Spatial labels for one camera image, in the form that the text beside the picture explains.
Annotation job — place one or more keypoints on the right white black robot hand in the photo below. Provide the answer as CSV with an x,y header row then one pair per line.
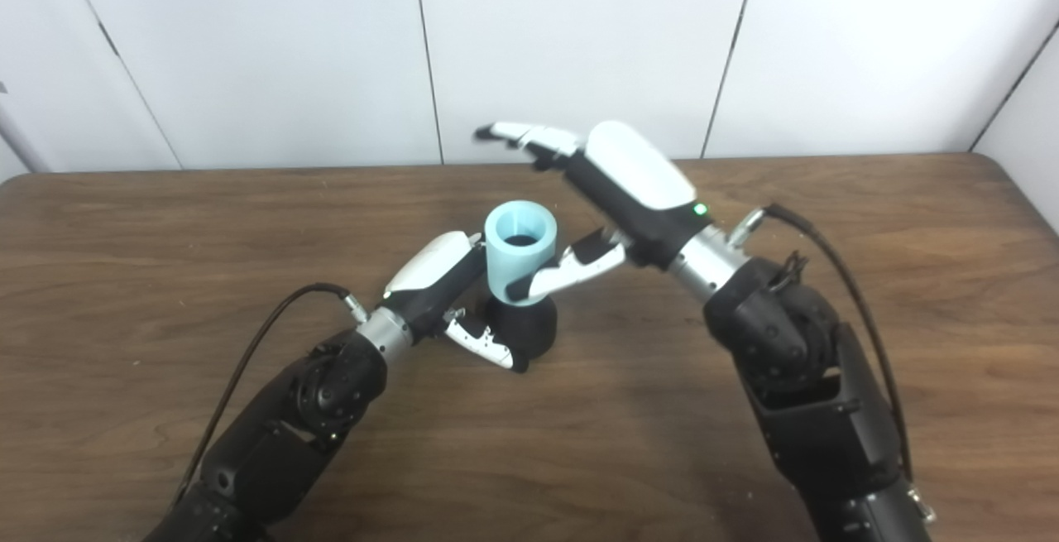
x,y
637,186

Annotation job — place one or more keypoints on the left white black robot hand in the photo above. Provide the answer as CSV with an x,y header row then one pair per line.
x,y
430,273

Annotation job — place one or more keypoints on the light blue cylinder cup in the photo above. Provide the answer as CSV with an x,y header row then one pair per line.
x,y
509,265

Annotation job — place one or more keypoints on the black flared nozzle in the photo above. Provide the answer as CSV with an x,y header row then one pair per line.
x,y
534,331

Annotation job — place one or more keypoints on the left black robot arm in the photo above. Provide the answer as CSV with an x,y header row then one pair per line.
x,y
298,426

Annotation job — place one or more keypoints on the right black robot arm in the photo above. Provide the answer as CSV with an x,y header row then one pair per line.
x,y
802,385

